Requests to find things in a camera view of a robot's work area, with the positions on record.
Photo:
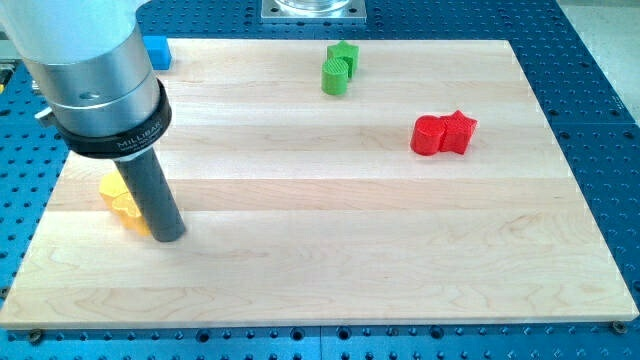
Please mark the green star block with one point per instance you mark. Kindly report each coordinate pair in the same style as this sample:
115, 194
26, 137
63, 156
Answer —
347, 52

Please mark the black Millibar tool flange ring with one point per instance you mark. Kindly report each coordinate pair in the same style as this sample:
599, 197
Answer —
127, 142

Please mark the red star block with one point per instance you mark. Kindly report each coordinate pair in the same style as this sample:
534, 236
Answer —
459, 130

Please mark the yellow heart block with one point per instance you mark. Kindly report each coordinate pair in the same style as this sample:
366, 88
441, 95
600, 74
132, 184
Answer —
130, 216

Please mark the red cylinder block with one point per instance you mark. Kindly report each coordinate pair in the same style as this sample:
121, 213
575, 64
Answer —
427, 135

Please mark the blue cube block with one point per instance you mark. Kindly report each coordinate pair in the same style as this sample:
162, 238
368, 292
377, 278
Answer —
158, 51

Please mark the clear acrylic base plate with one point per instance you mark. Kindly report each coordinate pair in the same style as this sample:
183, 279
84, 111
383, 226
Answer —
313, 11

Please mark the green cylinder block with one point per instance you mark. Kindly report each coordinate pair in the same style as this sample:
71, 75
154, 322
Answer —
334, 77

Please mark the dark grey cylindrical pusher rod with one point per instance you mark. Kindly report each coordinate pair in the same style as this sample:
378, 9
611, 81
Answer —
144, 178

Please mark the wooden board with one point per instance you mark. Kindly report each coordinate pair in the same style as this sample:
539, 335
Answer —
308, 209

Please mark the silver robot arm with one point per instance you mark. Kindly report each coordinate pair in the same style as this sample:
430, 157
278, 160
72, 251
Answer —
91, 65

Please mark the right board clamp screw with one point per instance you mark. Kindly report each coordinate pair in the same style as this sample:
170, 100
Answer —
619, 327

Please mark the board clamp screw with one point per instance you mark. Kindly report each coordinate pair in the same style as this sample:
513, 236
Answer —
619, 327
35, 337

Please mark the yellow hexagon block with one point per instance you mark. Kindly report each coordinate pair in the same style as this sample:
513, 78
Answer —
111, 187

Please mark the left board clamp screw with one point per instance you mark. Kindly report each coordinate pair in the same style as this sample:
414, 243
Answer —
35, 337

